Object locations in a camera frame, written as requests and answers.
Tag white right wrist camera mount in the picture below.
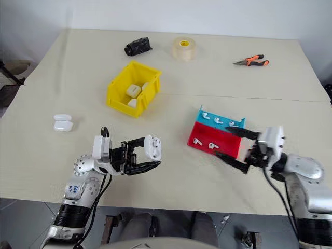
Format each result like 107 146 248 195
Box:
258 126 286 163

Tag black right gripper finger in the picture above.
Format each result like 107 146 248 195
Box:
215 151 251 175
225 126 261 141

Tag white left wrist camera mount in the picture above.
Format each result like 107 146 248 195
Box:
92 134 113 160

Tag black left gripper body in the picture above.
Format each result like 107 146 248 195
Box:
110 141 138 176

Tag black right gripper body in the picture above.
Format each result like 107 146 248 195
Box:
246 139 271 167

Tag dark object at wall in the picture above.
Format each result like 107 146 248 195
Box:
323 84 332 105

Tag black metal stand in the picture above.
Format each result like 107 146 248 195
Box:
0 59 27 108

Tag yellow plastic bin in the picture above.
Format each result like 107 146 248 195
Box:
105 60 163 119

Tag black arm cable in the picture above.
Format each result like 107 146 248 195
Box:
261 165 303 243
74 126 114 249

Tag orange and black pliers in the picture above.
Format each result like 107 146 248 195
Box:
232 54 270 67

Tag red and blue earbud holder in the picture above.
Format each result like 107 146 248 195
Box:
187 104 247 160

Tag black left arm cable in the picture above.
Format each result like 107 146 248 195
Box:
74 126 114 249

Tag clear tape roll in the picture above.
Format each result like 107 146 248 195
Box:
172 36 198 62

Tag beige round object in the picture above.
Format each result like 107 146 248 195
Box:
4 60 32 75

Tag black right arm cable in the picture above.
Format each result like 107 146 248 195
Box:
261 165 303 243

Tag rusty metal bracket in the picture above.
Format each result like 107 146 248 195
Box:
100 214 115 246
240 230 260 249

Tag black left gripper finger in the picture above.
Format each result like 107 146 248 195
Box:
128 136 147 150
126 160 162 176

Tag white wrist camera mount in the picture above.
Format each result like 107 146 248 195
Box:
92 134 113 160
258 126 286 163

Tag black camouflage pouch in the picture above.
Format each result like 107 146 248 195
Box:
123 36 154 56

